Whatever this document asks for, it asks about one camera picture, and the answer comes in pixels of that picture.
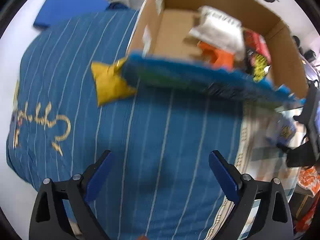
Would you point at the white snack packet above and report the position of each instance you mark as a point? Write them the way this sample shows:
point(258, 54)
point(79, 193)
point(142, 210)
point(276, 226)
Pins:
point(220, 30)

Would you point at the light blue tissue pack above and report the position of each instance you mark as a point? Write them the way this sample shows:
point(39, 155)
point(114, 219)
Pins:
point(280, 130)

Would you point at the orange floral blanket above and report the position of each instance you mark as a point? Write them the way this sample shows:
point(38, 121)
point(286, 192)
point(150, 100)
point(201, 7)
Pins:
point(308, 180)

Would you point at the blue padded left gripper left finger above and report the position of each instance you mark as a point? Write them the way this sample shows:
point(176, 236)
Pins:
point(96, 174)

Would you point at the yellow snack packet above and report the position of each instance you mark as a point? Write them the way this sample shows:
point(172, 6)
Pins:
point(109, 83)

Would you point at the red snack packet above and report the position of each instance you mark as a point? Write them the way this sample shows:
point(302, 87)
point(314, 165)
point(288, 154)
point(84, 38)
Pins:
point(257, 43)

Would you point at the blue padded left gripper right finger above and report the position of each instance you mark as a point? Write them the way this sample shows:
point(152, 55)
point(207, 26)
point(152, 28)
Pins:
point(227, 175)

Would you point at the orange snack packet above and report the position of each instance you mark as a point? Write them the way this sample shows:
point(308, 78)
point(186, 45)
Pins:
point(217, 58)

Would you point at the blue striped bed cover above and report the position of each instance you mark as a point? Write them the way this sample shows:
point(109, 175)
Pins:
point(160, 184)

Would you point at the blue foam mat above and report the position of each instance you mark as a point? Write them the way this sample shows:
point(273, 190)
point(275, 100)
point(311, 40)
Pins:
point(55, 11)

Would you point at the open cardboard box blue sides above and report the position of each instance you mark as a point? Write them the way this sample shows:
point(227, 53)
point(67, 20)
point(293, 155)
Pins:
point(163, 54)

